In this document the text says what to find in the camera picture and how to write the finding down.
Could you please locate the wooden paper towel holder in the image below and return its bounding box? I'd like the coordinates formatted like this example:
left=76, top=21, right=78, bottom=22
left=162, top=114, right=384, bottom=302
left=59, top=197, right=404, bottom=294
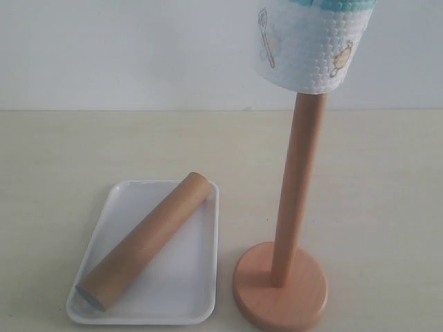
left=233, top=93, right=328, bottom=331

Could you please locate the printed white paper towel roll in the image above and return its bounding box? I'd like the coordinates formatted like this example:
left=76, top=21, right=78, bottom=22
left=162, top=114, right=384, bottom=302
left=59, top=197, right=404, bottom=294
left=253, top=0, right=376, bottom=95

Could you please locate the brown cardboard tube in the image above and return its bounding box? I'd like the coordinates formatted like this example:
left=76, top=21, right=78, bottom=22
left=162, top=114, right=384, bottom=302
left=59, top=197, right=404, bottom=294
left=75, top=172, right=212, bottom=312

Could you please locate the white rectangular plastic tray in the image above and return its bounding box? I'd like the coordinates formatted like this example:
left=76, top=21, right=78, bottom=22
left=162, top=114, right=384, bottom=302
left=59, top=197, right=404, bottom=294
left=66, top=180, right=219, bottom=326

